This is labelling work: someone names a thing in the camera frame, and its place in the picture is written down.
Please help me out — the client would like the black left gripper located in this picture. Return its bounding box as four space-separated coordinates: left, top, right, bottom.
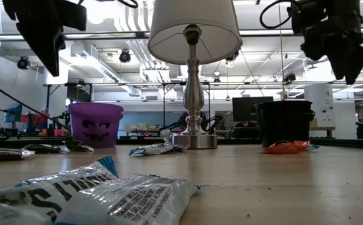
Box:
1 0 87 77

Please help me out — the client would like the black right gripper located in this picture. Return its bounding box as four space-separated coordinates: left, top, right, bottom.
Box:
290 0 363 85

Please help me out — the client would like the orange Reese's candy pack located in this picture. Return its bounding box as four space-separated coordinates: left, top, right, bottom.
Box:
263 139 311 155

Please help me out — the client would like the white cylindrical tank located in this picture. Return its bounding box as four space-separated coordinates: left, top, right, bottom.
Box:
304 83 336 128

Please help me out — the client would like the black plastic bucket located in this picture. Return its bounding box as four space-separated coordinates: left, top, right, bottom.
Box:
254 100 316 149

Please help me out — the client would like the blue screen monitor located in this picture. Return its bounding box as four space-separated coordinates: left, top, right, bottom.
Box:
4 102 24 124

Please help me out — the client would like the purple pumpkin face bucket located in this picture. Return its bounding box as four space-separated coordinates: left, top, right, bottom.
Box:
67 102 124 149

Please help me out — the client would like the black computer monitor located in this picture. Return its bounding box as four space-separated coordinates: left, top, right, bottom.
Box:
232 96 274 123

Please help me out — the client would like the silver lamp with white shade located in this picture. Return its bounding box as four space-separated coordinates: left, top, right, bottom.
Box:
146 0 244 150

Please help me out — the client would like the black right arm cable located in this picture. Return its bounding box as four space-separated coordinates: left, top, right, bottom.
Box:
259 0 294 30

